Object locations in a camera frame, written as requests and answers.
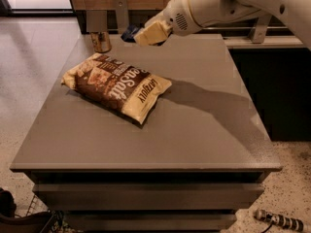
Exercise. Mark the grey drawer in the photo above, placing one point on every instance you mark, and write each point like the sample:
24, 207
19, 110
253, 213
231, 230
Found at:
139, 223
148, 196

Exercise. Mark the brown sea salt chip bag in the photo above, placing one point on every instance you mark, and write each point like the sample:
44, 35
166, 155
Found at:
126, 89

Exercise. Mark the blue rxbar blueberry bar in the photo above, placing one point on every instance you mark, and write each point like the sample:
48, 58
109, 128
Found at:
129, 33

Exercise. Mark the orange soda can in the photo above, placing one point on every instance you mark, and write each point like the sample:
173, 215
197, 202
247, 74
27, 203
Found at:
101, 41

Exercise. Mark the right metal bracket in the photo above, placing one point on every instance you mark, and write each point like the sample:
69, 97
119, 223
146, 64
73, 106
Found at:
258, 32

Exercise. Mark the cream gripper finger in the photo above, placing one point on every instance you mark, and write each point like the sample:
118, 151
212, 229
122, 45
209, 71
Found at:
157, 17
153, 34

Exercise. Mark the black white striped handle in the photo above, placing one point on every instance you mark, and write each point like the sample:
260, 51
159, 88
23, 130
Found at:
284, 222

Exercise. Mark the wire basket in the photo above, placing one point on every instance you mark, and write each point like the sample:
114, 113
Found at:
37, 206

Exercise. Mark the metal bracket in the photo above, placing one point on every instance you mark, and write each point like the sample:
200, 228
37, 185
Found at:
122, 15
258, 32

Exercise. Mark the horizontal metal rail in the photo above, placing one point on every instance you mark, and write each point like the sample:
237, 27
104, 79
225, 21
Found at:
233, 29

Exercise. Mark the left metal bracket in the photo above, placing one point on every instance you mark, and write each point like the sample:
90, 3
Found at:
122, 15

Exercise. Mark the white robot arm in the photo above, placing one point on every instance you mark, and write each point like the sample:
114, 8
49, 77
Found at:
295, 14

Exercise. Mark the upper grey drawer front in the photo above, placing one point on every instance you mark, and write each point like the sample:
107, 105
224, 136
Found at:
148, 196

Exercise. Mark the lower grey drawer front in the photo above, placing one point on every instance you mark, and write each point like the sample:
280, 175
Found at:
139, 223

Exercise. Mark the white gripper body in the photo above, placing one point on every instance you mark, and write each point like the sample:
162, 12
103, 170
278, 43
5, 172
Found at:
176, 18

